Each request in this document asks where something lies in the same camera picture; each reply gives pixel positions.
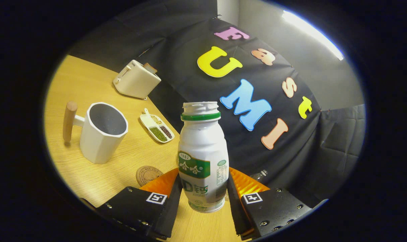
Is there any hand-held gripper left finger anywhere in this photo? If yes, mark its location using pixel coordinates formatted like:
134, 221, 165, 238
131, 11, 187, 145
96, 167, 184, 241

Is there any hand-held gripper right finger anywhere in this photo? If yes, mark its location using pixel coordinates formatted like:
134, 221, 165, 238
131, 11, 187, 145
226, 167, 314, 241

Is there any round cork coaster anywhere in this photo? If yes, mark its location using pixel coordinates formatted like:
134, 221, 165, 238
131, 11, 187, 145
136, 166, 164, 187

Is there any white juice bottle green label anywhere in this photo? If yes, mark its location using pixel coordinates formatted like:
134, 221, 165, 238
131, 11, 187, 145
177, 102, 229, 213

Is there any white cup wooden handle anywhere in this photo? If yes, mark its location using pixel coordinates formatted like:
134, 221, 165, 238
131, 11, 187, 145
63, 101, 128, 164

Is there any white divided bean dish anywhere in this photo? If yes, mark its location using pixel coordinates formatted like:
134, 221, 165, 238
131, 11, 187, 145
140, 108, 175, 144

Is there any cream toaster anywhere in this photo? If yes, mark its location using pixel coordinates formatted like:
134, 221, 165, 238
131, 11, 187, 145
113, 60, 161, 100

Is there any wooden table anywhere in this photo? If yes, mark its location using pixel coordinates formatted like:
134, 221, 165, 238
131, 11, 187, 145
44, 55, 251, 242

